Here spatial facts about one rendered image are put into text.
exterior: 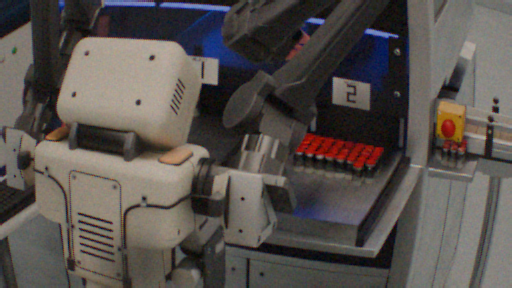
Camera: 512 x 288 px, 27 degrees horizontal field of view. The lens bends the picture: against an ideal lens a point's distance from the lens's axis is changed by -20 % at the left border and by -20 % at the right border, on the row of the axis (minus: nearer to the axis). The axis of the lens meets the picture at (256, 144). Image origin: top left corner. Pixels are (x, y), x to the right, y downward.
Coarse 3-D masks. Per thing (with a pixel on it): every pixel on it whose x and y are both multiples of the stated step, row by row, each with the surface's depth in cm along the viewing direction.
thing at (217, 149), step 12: (192, 120) 286; (204, 120) 286; (216, 120) 286; (192, 132) 280; (204, 132) 280; (216, 132) 280; (228, 132) 280; (204, 144) 274; (216, 144) 274; (228, 144) 274; (240, 144) 269; (216, 156) 269; (228, 156) 263
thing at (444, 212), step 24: (456, 72) 325; (456, 96) 307; (432, 192) 286; (456, 192) 342; (432, 216) 296; (456, 216) 356; (24, 240) 318; (48, 240) 314; (432, 240) 307; (456, 240) 374; (24, 264) 323; (48, 264) 318; (240, 264) 292; (264, 264) 290; (288, 264) 288; (312, 264) 285; (336, 264) 283; (432, 264) 321
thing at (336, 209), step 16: (288, 160) 268; (304, 176) 261; (320, 176) 261; (384, 176) 261; (304, 192) 255; (320, 192) 255; (336, 192) 255; (352, 192) 255; (368, 192) 255; (304, 208) 248; (320, 208) 248; (336, 208) 248; (352, 208) 248; (368, 208) 241; (288, 224) 239; (304, 224) 238; (320, 224) 237; (336, 224) 236; (352, 224) 235; (352, 240) 236
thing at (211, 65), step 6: (192, 60) 276; (198, 60) 275; (204, 60) 275; (210, 60) 274; (216, 60) 274; (198, 66) 276; (210, 66) 275; (216, 66) 274; (198, 72) 276; (204, 72) 276; (210, 72) 275; (216, 72) 275; (204, 78) 276; (210, 78) 276; (216, 78) 275; (216, 84) 276
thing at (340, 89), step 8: (336, 80) 266; (344, 80) 265; (352, 80) 265; (336, 88) 267; (344, 88) 266; (352, 88) 265; (360, 88) 265; (368, 88) 264; (336, 96) 267; (344, 96) 267; (352, 96) 266; (360, 96) 265; (368, 96) 265; (344, 104) 267; (352, 104) 267; (360, 104) 266; (368, 104) 265
